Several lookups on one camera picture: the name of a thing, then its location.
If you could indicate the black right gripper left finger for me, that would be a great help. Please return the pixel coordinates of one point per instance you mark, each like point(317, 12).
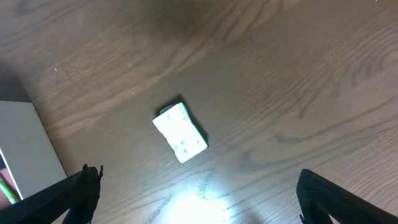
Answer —
point(76, 196)

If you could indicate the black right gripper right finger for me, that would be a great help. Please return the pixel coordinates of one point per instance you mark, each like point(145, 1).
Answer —
point(321, 201)

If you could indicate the green toothbrush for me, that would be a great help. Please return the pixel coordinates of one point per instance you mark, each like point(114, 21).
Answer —
point(8, 192)

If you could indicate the green white soap box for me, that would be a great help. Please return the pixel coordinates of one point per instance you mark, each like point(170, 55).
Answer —
point(176, 126)

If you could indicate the white box pink interior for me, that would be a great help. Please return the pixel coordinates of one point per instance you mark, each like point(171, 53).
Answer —
point(29, 162)

